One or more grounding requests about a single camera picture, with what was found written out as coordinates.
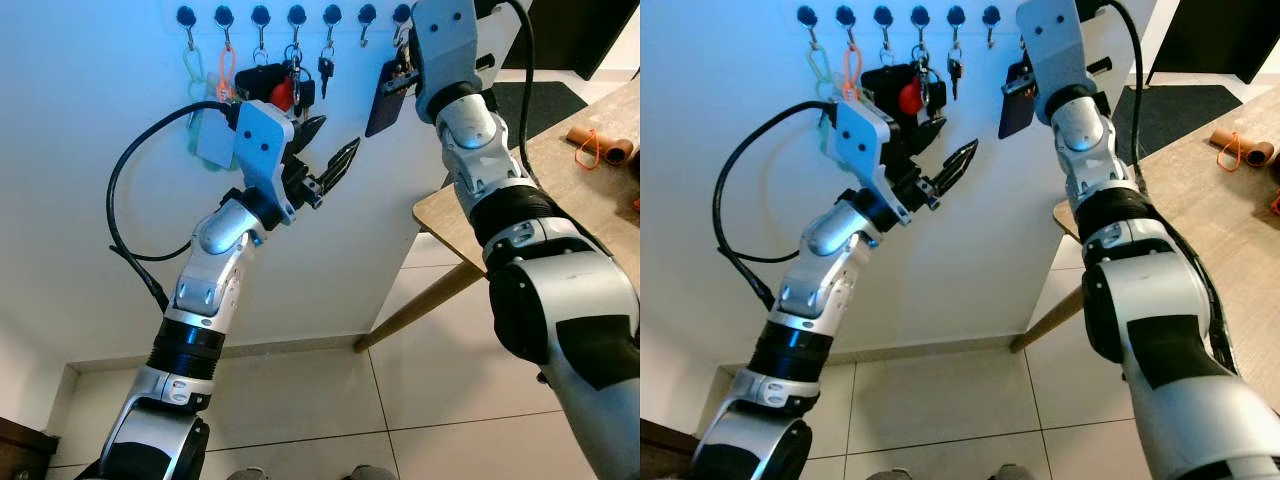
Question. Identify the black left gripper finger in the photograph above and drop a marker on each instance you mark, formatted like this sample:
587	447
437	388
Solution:
957	167
340	165
923	135
307	133

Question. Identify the dark card holder badge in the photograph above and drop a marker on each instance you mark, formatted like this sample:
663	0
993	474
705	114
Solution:
385	105
1015	105

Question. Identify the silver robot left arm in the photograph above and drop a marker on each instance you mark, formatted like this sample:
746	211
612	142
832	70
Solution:
205	280
815	280

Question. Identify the small black-headed key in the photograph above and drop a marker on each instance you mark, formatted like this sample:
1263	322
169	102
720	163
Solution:
955	70
326	68

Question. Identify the orange loop clear card holder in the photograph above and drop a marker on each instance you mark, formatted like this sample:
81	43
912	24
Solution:
851	95
218	148

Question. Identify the green carabiner with teal card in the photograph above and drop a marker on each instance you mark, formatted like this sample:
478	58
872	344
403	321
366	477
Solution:
826	140
192	140

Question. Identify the brown roll with orange loop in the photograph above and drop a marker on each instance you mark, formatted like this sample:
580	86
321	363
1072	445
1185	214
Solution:
612	148
1250	150

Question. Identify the light wooden table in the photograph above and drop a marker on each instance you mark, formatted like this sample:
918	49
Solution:
1250	230
595	185

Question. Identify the white partition panel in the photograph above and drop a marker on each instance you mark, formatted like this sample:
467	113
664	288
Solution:
80	200
680	120

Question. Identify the grey robot left foot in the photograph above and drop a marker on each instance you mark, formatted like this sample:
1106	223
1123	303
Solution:
888	475
248	474

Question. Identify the grey robot foot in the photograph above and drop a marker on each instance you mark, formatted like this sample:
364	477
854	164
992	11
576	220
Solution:
248	474
372	474
1008	474
888	475

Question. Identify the grey robot right foot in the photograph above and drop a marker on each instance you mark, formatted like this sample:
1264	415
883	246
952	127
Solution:
1008	474
372	474

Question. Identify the dark wooden furniture corner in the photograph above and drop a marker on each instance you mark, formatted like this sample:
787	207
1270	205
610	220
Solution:
18	455
660	458

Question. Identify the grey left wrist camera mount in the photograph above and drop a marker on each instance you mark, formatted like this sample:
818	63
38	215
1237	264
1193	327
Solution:
865	140
260	140

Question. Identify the dark blue wall hook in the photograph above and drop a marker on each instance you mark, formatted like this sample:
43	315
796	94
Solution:
331	14
955	14
806	15
367	13
919	14
260	15
845	15
186	15
401	13
991	14
223	15
296	14
882	15

